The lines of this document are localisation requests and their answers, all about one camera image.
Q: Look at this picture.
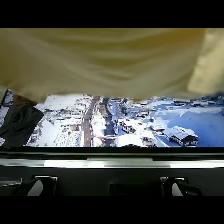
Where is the cream yellow garment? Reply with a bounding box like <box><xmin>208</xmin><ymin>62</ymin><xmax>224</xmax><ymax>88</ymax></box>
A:
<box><xmin>0</xmin><ymin>28</ymin><xmax>224</xmax><ymax>103</ymax></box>

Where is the brown garment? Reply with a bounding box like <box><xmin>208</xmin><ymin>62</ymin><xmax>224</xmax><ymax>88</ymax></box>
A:
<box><xmin>12</xmin><ymin>94</ymin><xmax>38</xmax><ymax>108</ymax></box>

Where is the dark grey garment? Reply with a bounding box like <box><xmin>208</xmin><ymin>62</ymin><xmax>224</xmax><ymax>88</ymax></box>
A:
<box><xmin>0</xmin><ymin>104</ymin><xmax>45</xmax><ymax>150</ymax></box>

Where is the silver frame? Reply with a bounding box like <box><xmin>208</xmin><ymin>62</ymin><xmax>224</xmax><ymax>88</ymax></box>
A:
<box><xmin>0</xmin><ymin>151</ymin><xmax>224</xmax><ymax>197</ymax></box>

